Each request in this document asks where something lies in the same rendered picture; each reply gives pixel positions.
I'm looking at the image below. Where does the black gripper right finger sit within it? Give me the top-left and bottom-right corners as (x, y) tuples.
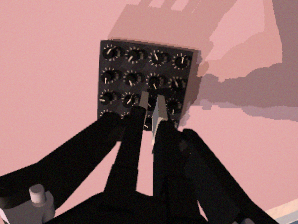
(151, 95), (279, 224)

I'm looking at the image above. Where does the black knob box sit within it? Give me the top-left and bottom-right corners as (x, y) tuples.
(97, 40), (193, 131)

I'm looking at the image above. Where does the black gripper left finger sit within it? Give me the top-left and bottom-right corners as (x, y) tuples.
(0, 91), (149, 224)

